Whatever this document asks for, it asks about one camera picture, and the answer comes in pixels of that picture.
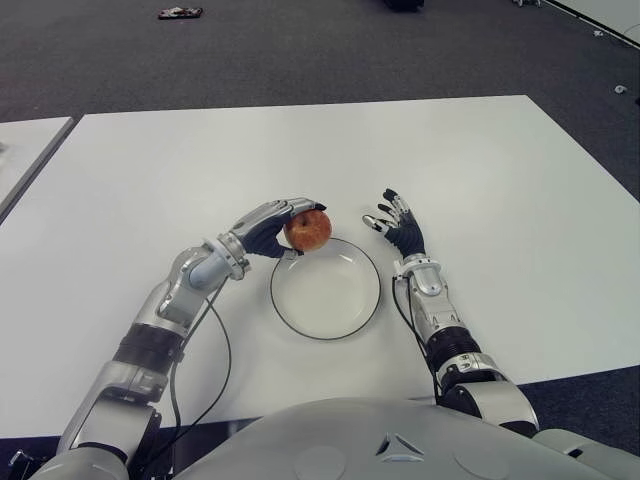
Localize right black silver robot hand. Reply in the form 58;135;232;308
361;188;427;260

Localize white plate with black rim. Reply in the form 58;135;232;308
270;237;382;343

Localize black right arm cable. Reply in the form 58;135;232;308
392;277;441;401

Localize white side table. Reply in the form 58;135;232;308
0;116;76;224

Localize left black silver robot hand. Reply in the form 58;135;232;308
234;196;329;261

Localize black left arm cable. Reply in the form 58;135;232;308
144;289;232;476

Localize black device with silver parts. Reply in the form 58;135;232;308
0;448;39;474

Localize red apple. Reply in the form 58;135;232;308
283;210;333;253

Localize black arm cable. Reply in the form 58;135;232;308
392;277;441;401
144;289;232;476

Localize dark patterned cloth on floor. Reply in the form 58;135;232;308
157;5;204;20

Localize grey robot torso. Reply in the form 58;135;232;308
172;397;640;480

